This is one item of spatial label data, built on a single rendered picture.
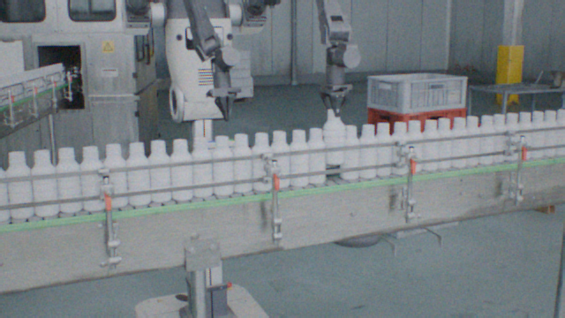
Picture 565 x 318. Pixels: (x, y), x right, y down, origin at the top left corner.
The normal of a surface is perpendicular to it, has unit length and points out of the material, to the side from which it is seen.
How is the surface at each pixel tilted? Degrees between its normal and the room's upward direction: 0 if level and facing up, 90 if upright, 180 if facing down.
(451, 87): 90
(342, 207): 90
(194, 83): 90
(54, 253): 90
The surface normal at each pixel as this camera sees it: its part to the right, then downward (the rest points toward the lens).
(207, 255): 0.39, 0.20
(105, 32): 0.08, 0.22
